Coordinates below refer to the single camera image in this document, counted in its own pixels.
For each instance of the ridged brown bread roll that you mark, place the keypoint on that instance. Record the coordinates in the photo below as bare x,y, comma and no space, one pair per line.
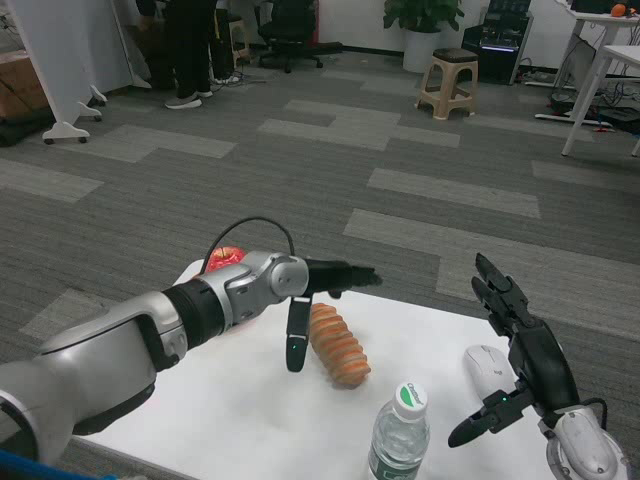
340,350

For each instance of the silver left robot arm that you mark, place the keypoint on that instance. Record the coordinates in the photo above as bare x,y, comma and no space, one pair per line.
125,340

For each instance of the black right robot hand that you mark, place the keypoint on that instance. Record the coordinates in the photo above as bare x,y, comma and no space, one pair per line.
542,365

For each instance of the black office chair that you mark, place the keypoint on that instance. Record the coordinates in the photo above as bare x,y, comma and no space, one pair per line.
292,25

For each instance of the white partition on castors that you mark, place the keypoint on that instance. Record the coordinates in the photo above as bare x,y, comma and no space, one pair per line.
75,45

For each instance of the white computer mouse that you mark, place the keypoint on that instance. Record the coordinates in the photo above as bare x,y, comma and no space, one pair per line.
482,365

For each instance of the small orange fruit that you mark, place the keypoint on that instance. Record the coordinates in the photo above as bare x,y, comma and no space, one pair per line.
619,10

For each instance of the green leafy plant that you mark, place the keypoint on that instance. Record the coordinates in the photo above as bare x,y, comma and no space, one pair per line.
422,15

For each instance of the bending person in black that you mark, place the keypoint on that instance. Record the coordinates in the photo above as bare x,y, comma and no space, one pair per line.
157,55

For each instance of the white empty desk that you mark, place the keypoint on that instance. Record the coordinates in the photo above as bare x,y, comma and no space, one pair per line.
627,57

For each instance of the brown cardboard box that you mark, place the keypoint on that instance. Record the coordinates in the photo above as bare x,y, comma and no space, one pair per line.
20,85

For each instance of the small beige stool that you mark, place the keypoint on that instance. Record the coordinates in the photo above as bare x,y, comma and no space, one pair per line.
242,40

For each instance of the person in black trousers grey shoes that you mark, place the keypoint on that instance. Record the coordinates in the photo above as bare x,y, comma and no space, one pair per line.
192,50

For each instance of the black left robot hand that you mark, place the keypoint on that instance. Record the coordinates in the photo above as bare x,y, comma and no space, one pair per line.
332,275

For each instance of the person in black white shoes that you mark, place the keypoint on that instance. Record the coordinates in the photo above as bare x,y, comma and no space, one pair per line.
224,45

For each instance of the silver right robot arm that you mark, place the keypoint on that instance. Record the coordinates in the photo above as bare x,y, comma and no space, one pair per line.
580,440

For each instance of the beige plastic stool dark seat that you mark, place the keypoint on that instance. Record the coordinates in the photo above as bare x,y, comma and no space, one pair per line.
455,55

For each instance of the clear water bottle green label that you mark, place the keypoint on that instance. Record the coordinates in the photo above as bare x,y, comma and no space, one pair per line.
397,440

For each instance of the red apple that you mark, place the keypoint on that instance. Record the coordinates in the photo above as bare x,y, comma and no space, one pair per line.
225,257

